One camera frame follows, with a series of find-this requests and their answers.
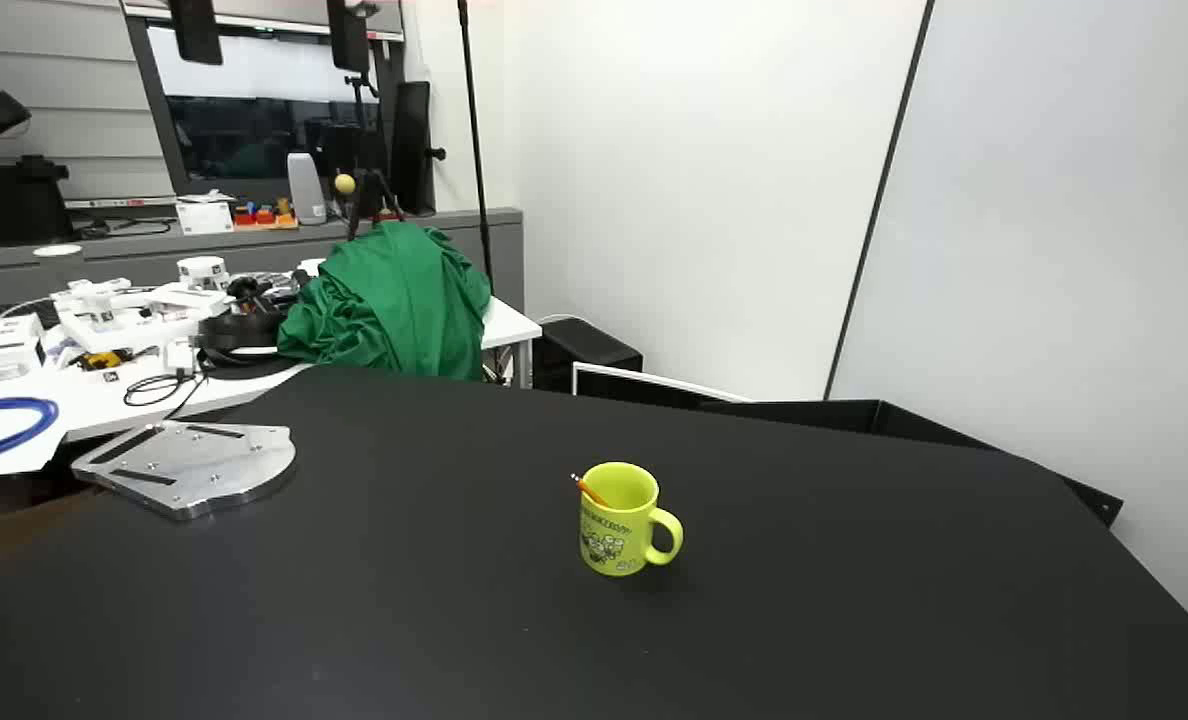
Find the orange-handled Allen key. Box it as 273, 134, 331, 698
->
566, 470, 607, 512

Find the yellow-green mug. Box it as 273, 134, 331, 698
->
570, 460, 687, 579

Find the large black-framed screen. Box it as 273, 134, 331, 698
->
124, 9, 415, 214

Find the black speaker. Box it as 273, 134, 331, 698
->
387, 76, 439, 217

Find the black tripod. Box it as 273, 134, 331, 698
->
338, 74, 411, 243

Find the white bottle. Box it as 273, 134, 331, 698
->
285, 148, 331, 227

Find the thin black vertical pole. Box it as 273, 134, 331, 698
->
450, 0, 497, 286

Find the white container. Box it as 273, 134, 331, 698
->
171, 190, 238, 240

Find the grey counter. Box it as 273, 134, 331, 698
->
0, 209, 527, 322

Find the black machine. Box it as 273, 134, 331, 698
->
0, 89, 82, 251

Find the green cloth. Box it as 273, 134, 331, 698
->
274, 219, 497, 386

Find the white plastic parts pile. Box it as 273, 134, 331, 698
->
46, 251, 234, 359

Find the black round headset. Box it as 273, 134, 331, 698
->
191, 276, 305, 376

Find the white cluttered table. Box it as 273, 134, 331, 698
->
0, 251, 544, 489

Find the black box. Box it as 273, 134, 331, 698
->
531, 318, 648, 398

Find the black cable loop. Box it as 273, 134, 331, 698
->
118, 366, 207, 418

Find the blue hose loop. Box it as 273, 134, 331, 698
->
0, 391, 62, 472

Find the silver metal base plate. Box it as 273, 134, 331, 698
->
68, 418, 298, 525

